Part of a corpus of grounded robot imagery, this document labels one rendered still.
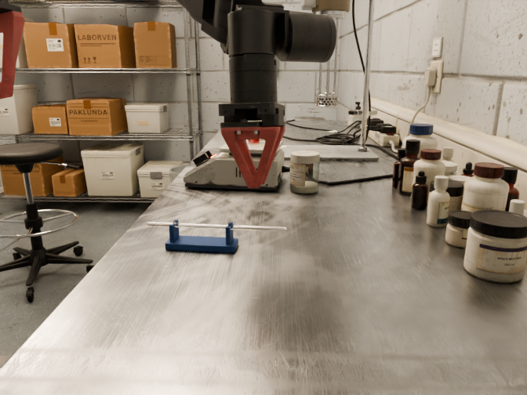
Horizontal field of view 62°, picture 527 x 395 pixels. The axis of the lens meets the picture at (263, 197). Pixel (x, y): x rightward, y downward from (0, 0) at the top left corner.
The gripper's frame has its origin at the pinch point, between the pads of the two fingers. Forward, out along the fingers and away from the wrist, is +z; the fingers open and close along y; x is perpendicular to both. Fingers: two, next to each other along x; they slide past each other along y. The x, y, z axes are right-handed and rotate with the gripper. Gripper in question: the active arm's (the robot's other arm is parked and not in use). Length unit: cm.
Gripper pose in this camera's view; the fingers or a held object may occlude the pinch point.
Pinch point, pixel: (256, 179)
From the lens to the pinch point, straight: 55.1
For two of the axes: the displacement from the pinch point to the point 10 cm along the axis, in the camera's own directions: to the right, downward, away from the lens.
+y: 1.6, -1.6, 9.7
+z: 0.3, 9.9, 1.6
